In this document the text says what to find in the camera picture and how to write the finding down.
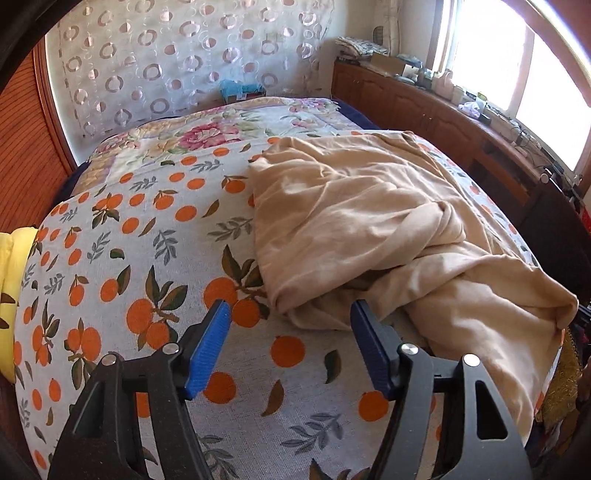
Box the lace curtain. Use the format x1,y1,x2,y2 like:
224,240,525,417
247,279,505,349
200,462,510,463
374,0,407,51

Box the beige garment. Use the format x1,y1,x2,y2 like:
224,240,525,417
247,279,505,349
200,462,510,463
249,130,580,439

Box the patterned fabric stack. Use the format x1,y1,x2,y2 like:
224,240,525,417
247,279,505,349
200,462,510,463
335,36,391,58

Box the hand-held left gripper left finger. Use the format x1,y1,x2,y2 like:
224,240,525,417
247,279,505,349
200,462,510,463
48,299,232,480

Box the window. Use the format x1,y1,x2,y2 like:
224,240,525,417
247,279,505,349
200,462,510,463
429,0,591,171

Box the navy blanket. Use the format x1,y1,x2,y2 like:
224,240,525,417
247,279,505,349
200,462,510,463
332,97,382,130

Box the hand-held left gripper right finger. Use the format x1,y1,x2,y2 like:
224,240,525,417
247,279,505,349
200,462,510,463
350,299,529,480

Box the floral blanket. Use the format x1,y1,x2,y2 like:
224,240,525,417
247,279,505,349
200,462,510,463
69,96,361,195

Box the cardboard box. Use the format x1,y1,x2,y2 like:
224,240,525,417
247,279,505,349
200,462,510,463
369,51,409,75

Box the golden patterned cloth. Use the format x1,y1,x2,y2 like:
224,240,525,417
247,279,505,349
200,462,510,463
538,330,583,435

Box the wooden cabinet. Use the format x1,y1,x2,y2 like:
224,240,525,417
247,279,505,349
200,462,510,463
331,60,591,241

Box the wooden headboard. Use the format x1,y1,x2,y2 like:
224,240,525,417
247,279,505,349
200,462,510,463
0,46,79,232

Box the yellow pillow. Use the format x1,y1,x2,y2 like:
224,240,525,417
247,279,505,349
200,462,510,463
0,226,40,384

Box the orange print bedsheet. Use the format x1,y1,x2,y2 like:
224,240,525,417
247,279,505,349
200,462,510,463
14,131,541,480

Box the circle patterned curtain cloth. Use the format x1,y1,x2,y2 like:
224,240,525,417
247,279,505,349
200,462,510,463
46,0,338,153

